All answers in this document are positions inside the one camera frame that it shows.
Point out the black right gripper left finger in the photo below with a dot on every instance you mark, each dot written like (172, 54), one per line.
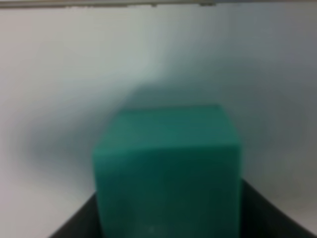
(84, 224)

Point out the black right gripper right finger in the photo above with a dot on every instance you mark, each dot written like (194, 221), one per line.
(261, 219)

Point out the teal block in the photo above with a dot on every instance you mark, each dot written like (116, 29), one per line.
(169, 173)

